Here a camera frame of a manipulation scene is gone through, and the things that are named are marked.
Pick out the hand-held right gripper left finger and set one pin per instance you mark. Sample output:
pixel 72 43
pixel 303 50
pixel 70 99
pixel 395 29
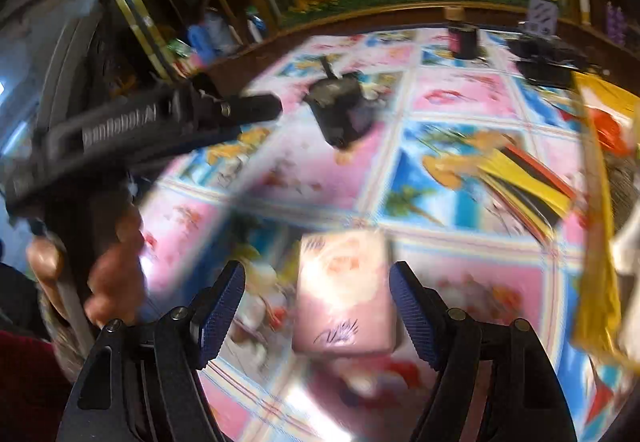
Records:
pixel 222 317

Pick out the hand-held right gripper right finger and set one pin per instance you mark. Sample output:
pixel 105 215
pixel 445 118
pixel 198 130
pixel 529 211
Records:
pixel 412 317

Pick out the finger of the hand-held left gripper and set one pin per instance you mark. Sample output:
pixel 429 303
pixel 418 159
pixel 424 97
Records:
pixel 252 110

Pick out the pink floral tissue pack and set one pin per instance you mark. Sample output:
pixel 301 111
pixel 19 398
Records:
pixel 345 292

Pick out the pack of coloured foam sheets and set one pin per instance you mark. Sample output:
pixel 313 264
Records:
pixel 530 182

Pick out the yellow cardboard box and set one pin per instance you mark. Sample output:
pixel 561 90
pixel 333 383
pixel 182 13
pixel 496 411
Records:
pixel 600 232

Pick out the grey brown knit hat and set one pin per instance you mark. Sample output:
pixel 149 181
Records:
pixel 622 192

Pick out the red plastic bag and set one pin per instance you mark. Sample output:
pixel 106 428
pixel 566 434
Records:
pixel 610 127

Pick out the person's left hand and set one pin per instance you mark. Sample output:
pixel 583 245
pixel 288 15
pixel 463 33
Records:
pixel 117 272

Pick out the white bottle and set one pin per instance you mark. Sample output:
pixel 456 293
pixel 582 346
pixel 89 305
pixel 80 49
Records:
pixel 255 27

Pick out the grey thermos jug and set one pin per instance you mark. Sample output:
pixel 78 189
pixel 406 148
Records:
pixel 221 33

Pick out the blue thermos jug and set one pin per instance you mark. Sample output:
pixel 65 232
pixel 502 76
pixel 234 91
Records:
pixel 200 41

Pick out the black motor with metal shaft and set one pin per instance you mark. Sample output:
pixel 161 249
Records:
pixel 340 107

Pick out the printed tablecloth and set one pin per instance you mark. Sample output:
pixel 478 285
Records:
pixel 460 97

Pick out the dark red clothing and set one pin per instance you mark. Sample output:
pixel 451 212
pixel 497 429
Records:
pixel 25 387

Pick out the dark jar with cork lid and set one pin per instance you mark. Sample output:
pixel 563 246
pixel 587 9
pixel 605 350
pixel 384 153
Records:
pixel 462 37

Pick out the white plastic bag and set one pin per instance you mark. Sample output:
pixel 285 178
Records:
pixel 631 249

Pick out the black smartphone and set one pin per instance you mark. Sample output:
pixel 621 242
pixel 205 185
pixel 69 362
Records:
pixel 547 74

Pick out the purple bottles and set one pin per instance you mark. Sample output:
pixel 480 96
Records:
pixel 615 25

